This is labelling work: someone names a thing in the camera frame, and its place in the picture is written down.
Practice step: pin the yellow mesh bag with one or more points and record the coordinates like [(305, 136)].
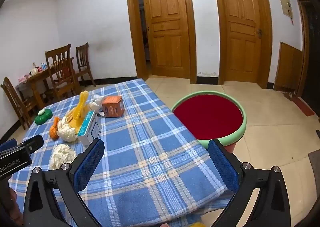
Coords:
[(80, 112)]

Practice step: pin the small orange bag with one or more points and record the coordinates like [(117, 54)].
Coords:
[(53, 130)]

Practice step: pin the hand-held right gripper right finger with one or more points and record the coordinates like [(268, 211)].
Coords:
[(222, 164)]

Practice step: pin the wooden chair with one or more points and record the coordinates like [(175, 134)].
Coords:
[(15, 102), (83, 59), (61, 67)]

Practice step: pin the wall electrical box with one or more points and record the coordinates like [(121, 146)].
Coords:
[(285, 4)]

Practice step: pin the blue plaid tablecloth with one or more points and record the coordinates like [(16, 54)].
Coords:
[(140, 142)]

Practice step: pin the closed wooden door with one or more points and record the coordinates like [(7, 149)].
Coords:
[(241, 34)]

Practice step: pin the white crumpled wrapper with orange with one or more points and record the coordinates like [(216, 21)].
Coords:
[(66, 130)]

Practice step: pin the dark floor mat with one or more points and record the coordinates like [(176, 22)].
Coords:
[(314, 164)]

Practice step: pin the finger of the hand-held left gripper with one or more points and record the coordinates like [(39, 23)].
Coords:
[(31, 143), (7, 145)]

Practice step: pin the crumpled white plastic bag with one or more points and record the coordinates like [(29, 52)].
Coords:
[(96, 102)]

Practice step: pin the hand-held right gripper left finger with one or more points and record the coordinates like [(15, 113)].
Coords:
[(90, 164)]

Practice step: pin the low wooden panel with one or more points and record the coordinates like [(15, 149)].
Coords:
[(287, 67)]

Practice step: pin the white tissue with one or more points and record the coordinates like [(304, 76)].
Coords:
[(61, 155)]

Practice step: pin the dark door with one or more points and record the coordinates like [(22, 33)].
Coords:
[(311, 49)]

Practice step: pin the wooden door frame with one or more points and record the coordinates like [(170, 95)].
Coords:
[(266, 42), (192, 29)]

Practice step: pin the person's left hand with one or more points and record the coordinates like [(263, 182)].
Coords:
[(16, 208)]

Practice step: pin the open wooden door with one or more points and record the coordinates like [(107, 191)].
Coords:
[(166, 29)]

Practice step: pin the clutter on dining table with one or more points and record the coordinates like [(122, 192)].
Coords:
[(33, 70)]

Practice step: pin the orange cardboard box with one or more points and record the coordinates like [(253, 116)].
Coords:
[(113, 107)]

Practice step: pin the white and teal box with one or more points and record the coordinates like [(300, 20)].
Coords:
[(87, 129)]

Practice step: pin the red basin with green rim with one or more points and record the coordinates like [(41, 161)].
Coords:
[(207, 114)]

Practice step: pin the red doormat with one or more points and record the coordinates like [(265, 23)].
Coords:
[(302, 105)]

